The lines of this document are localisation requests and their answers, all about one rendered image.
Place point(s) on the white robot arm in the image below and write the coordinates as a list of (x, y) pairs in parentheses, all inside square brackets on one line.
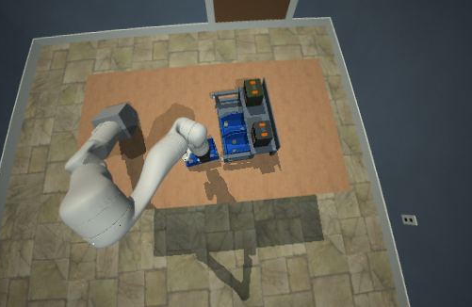
[(96, 208)]

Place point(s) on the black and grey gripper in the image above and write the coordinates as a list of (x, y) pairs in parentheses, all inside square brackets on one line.
[(204, 156)]

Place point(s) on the grey metal shelf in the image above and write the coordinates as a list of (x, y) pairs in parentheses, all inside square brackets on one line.
[(261, 112)]

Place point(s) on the blue bin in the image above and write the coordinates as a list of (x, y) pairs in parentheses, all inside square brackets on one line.
[(213, 151), (235, 122), (241, 146)]

